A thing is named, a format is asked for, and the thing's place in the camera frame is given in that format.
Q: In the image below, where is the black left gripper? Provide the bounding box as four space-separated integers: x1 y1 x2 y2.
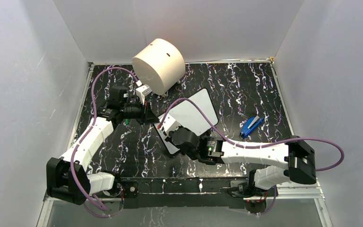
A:
121 98 160 126

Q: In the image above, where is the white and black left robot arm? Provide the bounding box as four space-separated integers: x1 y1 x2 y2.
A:
46 85 159 205

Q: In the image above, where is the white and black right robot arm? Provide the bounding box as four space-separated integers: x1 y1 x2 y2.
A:
161 127 316 197

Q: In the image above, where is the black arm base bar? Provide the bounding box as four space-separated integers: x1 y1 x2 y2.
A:
92 177 267 210

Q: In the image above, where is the cream cylindrical container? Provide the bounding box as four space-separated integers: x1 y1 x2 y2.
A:
132 38 185 96

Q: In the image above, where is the blue stapler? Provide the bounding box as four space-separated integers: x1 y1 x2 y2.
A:
239 115 264 139

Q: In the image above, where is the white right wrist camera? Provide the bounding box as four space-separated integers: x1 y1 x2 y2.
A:
156 114 181 138

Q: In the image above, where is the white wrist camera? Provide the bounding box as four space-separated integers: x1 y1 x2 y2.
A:
135 80 152 105
156 114 181 138

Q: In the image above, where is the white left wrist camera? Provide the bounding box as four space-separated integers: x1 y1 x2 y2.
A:
135 80 152 105

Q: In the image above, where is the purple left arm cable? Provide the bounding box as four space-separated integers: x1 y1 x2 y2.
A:
70 67 140 218

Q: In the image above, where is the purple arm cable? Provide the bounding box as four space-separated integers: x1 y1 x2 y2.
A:
158 98 345 215
70 67 140 218

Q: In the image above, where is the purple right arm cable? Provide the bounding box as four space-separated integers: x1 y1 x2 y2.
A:
158 98 345 215

